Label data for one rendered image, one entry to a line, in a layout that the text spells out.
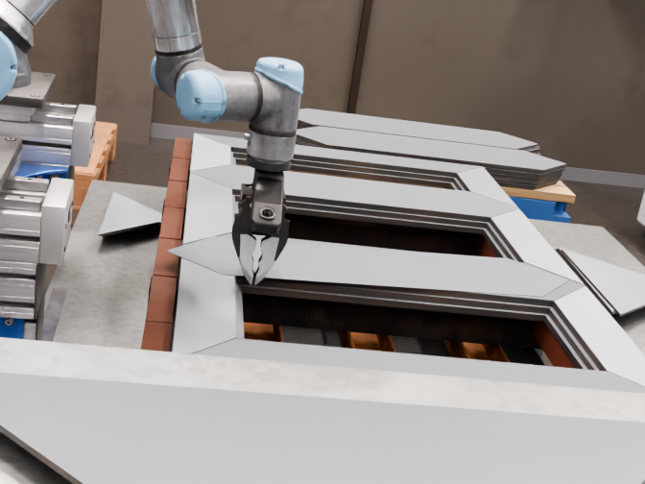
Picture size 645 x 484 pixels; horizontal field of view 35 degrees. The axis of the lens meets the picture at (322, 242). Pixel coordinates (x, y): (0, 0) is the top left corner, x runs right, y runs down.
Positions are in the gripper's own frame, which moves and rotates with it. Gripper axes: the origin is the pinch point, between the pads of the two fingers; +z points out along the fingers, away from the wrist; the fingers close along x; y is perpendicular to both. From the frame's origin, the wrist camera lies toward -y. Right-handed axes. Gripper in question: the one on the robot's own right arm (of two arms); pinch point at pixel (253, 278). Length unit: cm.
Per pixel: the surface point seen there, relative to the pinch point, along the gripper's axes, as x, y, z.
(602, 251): -87, 65, 11
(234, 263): 3.0, 7.5, 0.6
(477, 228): -50, 49, 3
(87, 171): 54, 271, 68
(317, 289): -11.3, 4.6, 2.7
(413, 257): -30.4, 19.4, 0.7
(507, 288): -45.5, 8.6, 0.7
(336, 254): -15.7, 17.3, 0.7
